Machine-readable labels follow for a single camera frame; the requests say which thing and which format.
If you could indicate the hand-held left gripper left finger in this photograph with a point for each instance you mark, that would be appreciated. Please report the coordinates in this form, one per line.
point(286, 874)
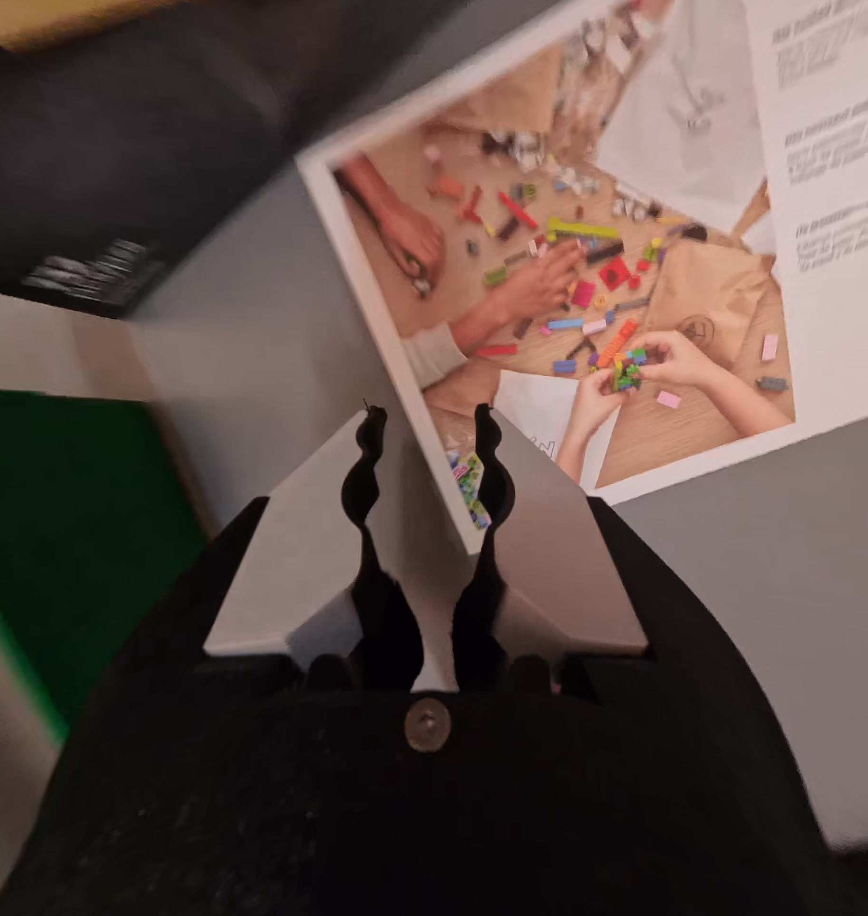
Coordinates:
point(298, 558)

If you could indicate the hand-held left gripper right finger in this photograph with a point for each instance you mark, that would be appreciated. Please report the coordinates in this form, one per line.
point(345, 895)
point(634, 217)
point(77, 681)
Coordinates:
point(548, 572)

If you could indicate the white lego instruction booklet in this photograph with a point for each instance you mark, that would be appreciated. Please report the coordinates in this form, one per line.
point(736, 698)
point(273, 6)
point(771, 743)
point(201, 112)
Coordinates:
point(820, 286)

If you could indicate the black lego set box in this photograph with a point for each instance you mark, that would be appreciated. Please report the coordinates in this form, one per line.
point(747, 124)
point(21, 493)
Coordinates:
point(119, 143)

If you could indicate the green box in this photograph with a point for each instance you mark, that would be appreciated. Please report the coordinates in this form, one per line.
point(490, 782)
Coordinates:
point(69, 537)

